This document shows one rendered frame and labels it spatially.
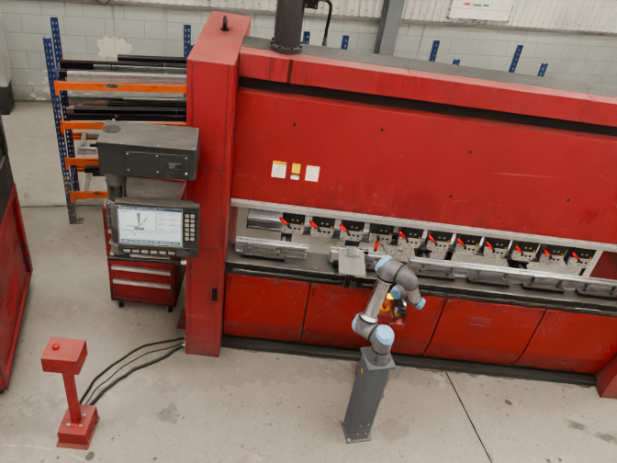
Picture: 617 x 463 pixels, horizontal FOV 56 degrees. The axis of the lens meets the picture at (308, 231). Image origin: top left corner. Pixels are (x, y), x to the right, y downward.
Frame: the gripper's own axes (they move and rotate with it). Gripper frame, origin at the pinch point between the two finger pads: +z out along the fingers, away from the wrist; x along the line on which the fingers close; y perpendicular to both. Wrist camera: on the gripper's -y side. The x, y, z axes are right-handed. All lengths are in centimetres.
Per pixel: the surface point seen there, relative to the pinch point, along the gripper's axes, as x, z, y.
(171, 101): 189, -21, 209
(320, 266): 54, -12, 26
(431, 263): -23.0, -21.1, 31.3
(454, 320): -48, 18, 15
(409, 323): -17.6, 26.7, 15.0
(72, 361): 195, -12, -66
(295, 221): 76, -44, 35
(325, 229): 55, -41, 34
